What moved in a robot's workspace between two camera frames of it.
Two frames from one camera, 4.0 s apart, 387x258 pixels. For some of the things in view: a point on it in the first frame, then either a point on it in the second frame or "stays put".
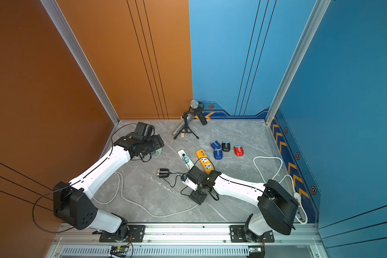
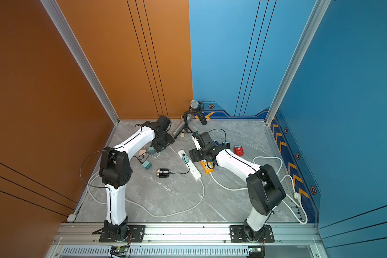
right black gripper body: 196,195 to 198,155
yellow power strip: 205,163 stays put
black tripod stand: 186,129 stays put
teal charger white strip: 185,158 stays put
